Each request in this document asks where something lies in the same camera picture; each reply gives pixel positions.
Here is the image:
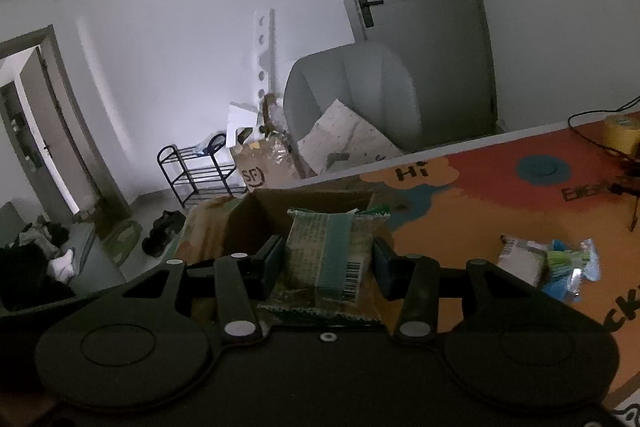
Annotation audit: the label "black door handle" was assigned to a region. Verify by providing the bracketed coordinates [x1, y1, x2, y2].
[356, 0, 385, 28]

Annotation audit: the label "black metal shoe rack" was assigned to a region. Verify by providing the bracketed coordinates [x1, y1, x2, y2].
[157, 133, 248, 208]

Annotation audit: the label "dark clothes pile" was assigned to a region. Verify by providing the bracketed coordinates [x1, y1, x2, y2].
[0, 214, 77, 313]

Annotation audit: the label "white board with holes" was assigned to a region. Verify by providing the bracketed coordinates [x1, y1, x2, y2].
[252, 8, 277, 108]

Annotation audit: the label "yellow tape roll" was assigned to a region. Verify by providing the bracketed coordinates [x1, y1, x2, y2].
[602, 113, 640, 156]

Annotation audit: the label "open wooden door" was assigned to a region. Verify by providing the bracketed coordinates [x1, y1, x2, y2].
[19, 46, 103, 214]

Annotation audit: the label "black shoes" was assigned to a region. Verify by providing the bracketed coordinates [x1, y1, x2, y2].
[141, 210, 187, 257]

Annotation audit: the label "SF cardboard box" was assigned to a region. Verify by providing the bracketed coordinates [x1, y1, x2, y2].
[231, 134, 302, 192]

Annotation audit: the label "brown cardboard box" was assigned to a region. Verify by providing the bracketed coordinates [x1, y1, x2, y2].
[175, 188, 398, 325]

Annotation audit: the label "colourful printed table mat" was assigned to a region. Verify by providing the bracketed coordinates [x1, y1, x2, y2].
[300, 111, 640, 408]

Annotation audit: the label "green snack packet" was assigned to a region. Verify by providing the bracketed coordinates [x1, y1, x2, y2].
[257, 206, 393, 327]

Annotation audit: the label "white snack packet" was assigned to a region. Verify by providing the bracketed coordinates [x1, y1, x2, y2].
[497, 234, 550, 288]

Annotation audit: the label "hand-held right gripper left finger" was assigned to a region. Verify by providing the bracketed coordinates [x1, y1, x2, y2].
[122, 236, 287, 343]

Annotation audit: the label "grey armchair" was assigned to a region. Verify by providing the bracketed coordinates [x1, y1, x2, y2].
[283, 42, 422, 178]

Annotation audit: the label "black cable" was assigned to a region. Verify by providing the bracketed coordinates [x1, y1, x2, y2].
[567, 94, 640, 158]

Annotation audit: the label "green oval rug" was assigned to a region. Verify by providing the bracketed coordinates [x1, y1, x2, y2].
[97, 219, 143, 268]

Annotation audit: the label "grey room door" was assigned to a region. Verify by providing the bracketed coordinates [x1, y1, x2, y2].
[315, 0, 498, 144]

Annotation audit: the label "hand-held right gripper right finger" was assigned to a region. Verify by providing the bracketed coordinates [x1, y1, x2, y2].
[372, 239, 566, 343]

